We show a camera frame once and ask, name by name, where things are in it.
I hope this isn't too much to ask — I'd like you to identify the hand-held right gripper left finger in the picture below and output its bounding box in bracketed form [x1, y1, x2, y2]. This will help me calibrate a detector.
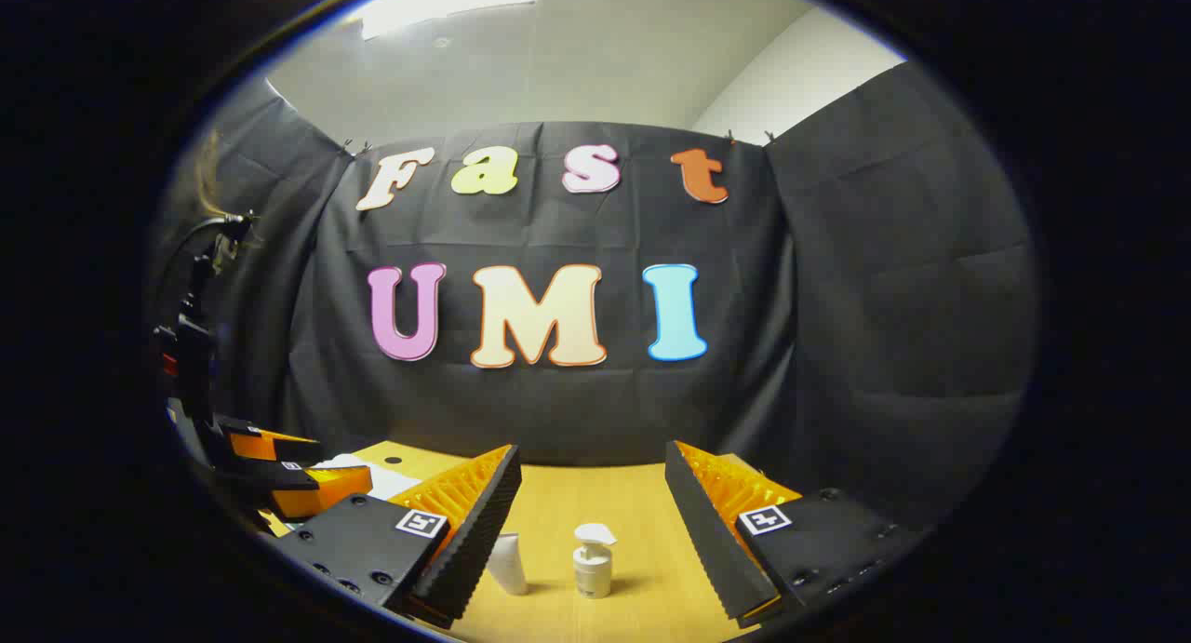
[268, 443, 524, 630]

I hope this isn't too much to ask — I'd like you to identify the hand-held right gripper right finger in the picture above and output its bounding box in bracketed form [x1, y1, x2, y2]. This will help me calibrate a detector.
[663, 440, 933, 631]

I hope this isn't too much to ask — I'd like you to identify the white squeeze tube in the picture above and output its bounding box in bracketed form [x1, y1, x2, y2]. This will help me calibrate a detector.
[486, 531, 529, 596]

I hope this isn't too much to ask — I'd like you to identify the light blue suitcase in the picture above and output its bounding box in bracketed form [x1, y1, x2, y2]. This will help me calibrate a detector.
[316, 452, 424, 504]

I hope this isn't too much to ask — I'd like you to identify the white pump bottle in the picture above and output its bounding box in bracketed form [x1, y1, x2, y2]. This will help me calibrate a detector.
[571, 522, 618, 600]

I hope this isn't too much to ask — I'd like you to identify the black cable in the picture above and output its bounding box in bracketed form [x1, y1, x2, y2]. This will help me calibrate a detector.
[158, 213, 254, 295]

